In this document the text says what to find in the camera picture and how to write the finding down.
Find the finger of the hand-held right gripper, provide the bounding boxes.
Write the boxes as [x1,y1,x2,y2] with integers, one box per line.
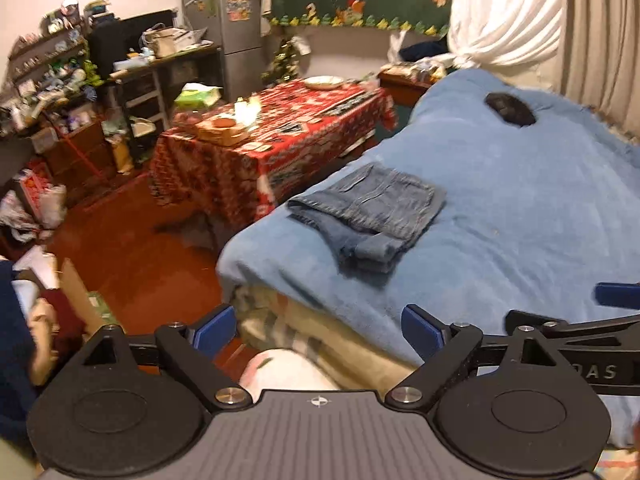
[505,309,640,346]
[594,282,640,311]

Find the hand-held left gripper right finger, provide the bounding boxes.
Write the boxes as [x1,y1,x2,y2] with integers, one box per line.
[385,304,573,413]

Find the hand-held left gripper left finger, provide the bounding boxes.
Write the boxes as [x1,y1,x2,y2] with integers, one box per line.
[80,304,253,411]

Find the blue denim shorts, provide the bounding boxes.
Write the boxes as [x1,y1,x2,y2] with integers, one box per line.
[286,161,447,275]

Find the white pink cloth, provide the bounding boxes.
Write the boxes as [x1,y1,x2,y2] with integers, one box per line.
[240,349,341,392]

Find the beige striped bedding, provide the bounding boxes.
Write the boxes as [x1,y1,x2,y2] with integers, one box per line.
[232,282,418,391]

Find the light blue fleece blanket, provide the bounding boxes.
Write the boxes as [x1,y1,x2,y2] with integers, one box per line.
[216,67,640,448]

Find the cardboard box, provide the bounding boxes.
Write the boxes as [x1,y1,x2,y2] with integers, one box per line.
[60,257,121,336]

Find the red patterned tablecloth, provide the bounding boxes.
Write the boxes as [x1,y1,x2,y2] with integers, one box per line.
[149,79,398,241]

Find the wooden tray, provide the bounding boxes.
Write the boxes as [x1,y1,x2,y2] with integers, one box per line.
[192,112,258,147]

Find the person's dark blue clothing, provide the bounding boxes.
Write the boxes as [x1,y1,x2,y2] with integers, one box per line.
[0,260,41,456]

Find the white plastic bag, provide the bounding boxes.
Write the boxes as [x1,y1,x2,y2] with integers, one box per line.
[0,167,68,243]

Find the dark cloth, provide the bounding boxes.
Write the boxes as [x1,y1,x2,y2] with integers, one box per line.
[484,91,538,127]

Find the green tissue pack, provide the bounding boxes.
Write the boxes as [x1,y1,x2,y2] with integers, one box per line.
[173,82,223,111]

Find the wooden side table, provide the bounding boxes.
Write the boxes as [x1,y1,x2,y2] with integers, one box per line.
[377,62,451,108]

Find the dark desk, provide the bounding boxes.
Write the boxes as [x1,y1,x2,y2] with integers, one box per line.
[107,42,223,161]

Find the beige striped curtain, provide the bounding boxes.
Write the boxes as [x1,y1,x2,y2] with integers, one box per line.
[550,0,640,146]

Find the white plate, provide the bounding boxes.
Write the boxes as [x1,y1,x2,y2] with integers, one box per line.
[302,75,346,92]

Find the small decorated tree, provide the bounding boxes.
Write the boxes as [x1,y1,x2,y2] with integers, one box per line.
[260,35,311,86]

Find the grey refrigerator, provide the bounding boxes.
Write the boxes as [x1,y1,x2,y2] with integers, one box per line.
[180,0,271,103]

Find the cluttered wooden shelf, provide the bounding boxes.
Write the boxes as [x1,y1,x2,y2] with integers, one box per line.
[0,0,108,153]

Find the white curtain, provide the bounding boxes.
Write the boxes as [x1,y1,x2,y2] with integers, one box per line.
[446,0,568,68]

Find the black monitor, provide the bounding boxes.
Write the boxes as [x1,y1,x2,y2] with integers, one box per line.
[87,8,178,78]

